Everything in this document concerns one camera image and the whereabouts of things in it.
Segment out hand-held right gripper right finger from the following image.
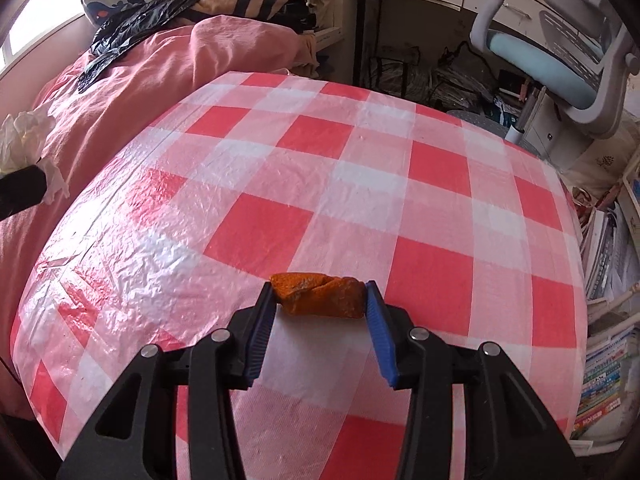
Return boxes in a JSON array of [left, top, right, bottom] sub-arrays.
[[365, 280, 583, 480]]

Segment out clear bag with black handles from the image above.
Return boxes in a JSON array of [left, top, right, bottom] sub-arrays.
[[370, 47, 426, 101], [430, 42, 501, 111]]

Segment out orange brown wrapper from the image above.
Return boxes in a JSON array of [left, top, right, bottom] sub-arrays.
[[270, 272, 365, 320]]

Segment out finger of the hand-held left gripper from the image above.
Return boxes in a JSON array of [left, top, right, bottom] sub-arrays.
[[0, 164, 48, 222]]

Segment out grey blue office chair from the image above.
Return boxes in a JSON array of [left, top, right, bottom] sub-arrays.
[[445, 0, 640, 143]]

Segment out black plastic bag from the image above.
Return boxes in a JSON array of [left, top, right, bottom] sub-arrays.
[[77, 0, 221, 93]]

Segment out beige navy striped pillow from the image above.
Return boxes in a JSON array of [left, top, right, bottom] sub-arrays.
[[192, 0, 321, 28]]

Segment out white bookshelf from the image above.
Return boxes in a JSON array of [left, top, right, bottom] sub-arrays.
[[575, 150, 640, 451]]

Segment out red white checked tablecloth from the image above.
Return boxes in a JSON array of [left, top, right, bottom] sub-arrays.
[[10, 71, 587, 480]]

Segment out pink blanket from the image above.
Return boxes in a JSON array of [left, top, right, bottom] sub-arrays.
[[0, 15, 321, 421]]

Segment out window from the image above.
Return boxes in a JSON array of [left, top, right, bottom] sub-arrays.
[[0, 10, 86, 81]]

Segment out stacks of books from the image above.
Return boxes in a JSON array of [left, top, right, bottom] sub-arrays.
[[570, 185, 640, 441]]

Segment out large white tissue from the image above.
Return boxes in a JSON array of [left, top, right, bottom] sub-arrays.
[[0, 110, 71, 206]]

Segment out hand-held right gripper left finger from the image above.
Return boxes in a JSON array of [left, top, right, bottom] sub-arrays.
[[56, 281, 278, 480]]

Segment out cream tree print bag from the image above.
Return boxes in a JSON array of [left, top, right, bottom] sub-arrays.
[[562, 120, 640, 196]]

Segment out blue white package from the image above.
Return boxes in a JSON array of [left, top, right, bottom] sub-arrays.
[[492, 97, 521, 126]]

